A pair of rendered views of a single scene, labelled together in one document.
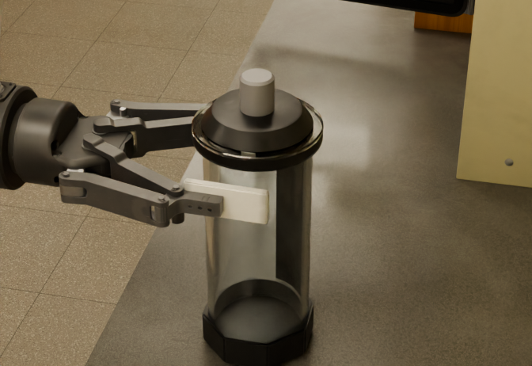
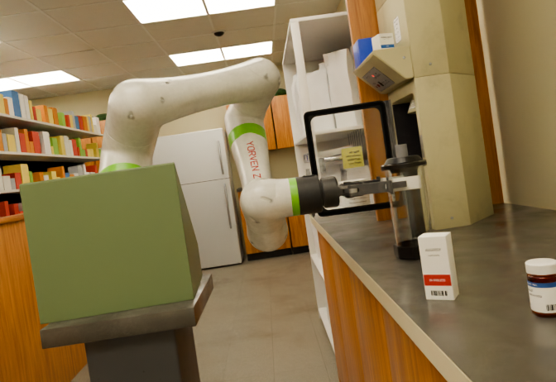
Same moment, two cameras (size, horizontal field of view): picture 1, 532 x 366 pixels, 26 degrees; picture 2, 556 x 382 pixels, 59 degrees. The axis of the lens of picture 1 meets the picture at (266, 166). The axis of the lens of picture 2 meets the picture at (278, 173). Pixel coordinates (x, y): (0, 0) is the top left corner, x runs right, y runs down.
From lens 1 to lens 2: 0.79 m
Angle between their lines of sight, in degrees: 35
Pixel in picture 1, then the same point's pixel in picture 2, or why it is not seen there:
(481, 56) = (433, 179)
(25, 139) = (327, 183)
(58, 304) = not seen: outside the picture
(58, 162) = (341, 188)
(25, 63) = not seen: hidden behind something
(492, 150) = (445, 214)
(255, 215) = (417, 185)
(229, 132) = (401, 158)
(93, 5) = not seen: hidden behind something
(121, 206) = (373, 189)
